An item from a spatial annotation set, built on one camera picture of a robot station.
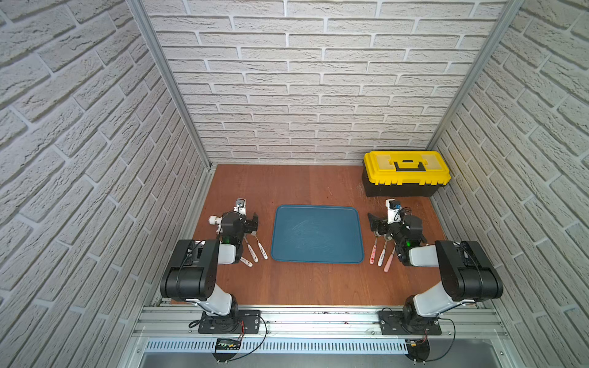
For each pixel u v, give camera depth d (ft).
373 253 2.93
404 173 3.13
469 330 2.47
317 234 3.09
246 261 2.82
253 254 2.88
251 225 2.80
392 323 2.39
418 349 2.28
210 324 2.20
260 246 2.96
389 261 2.86
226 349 2.37
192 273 1.49
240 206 2.65
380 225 2.75
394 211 2.62
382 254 2.92
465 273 1.53
